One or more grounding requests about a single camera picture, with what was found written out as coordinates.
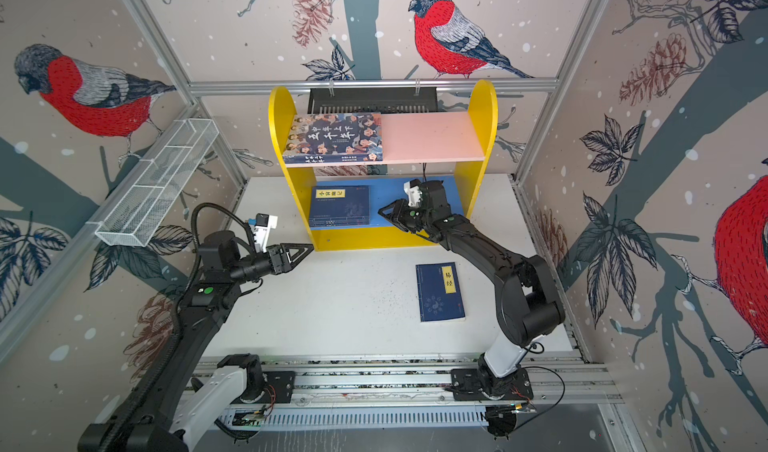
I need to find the yellow pink blue bookshelf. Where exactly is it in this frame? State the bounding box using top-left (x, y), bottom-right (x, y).
top-left (268, 80), bottom-right (499, 252)

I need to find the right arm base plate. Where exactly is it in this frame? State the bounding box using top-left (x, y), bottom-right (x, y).
top-left (445, 368), bottom-right (533, 402)

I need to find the horizontal aluminium frame bar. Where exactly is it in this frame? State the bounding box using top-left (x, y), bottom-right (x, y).
top-left (188, 77), bottom-right (560, 97)

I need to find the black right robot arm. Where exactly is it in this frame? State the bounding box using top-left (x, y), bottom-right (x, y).
top-left (378, 179), bottom-right (565, 379)

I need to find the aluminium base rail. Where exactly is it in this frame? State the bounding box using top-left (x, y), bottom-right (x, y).
top-left (217, 353), bottom-right (623, 434)

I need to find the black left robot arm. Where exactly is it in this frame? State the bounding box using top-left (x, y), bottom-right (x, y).
top-left (77, 202), bottom-right (314, 451)

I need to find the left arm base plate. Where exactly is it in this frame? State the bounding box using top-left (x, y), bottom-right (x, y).
top-left (233, 371), bottom-right (296, 405)

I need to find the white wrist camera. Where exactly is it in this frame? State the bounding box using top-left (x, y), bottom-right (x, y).
top-left (248, 213), bottom-right (278, 253)
top-left (404, 179), bottom-right (424, 209)

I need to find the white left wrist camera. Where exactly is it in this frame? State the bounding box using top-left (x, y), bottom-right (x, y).
top-left (248, 213), bottom-right (278, 253)

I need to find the blue book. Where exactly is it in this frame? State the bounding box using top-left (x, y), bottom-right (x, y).
top-left (415, 262), bottom-right (466, 323)
top-left (308, 186), bottom-right (370, 227)

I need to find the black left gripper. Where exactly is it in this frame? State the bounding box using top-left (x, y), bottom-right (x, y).
top-left (229, 243), bottom-right (313, 286)

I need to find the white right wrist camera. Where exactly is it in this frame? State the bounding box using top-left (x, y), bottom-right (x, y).
top-left (404, 179), bottom-right (424, 209)

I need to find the white wire mesh basket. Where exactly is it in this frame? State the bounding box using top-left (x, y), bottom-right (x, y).
top-left (95, 118), bottom-right (219, 247)

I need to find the colourful illustrated thick book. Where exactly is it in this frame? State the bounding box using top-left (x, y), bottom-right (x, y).
top-left (282, 113), bottom-right (383, 165)

